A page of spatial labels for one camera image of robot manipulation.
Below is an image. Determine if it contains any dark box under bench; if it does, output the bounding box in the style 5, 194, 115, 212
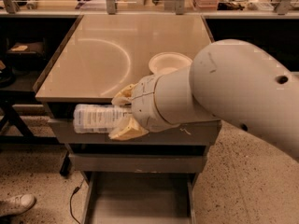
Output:
6, 41, 46, 69

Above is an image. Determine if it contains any clear plastic water bottle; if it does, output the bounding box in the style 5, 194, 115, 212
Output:
73, 104, 132, 133

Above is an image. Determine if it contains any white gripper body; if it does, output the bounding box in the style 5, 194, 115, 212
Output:
131, 75, 177, 133

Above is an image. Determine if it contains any middle grey drawer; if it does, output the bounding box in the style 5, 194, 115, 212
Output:
69, 154, 205, 174

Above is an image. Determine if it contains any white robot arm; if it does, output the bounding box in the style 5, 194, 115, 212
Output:
112, 39, 299, 159

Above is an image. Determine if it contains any black floor cable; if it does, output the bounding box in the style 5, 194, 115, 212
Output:
68, 178, 86, 224

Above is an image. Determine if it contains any grey drawer cabinet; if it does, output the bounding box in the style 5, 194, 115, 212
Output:
32, 13, 237, 224

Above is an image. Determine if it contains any open bottom grey drawer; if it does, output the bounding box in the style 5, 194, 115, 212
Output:
81, 173, 196, 224

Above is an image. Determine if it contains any white sneaker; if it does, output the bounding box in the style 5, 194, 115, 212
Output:
0, 194, 36, 217

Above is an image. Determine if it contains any top grey drawer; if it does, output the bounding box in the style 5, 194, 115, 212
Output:
49, 119, 221, 146

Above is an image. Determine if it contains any black table leg frame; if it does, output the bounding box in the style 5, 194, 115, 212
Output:
0, 94, 72, 176

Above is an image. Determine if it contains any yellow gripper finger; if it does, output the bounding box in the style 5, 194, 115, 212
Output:
111, 84, 135, 106
108, 116, 149, 141

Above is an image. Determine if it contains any white paper bowl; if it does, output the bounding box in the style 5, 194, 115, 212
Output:
149, 52, 192, 75

